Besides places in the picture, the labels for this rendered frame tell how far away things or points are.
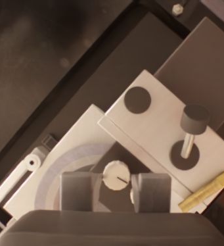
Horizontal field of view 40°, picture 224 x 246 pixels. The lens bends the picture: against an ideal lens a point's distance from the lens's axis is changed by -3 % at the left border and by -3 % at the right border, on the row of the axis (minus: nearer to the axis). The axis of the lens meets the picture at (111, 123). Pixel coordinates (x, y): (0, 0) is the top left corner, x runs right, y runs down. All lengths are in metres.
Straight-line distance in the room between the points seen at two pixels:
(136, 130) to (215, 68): 0.08
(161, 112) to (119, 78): 0.12
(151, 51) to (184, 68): 0.08
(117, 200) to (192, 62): 0.11
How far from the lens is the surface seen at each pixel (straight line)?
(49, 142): 0.30
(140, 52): 0.31
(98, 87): 0.30
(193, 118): 0.16
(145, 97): 0.19
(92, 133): 0.21
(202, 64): 0.24
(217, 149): 0.20
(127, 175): 0.18
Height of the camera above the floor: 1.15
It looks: 1 degrees up
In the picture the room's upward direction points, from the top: 139 degrees counter-clockwise
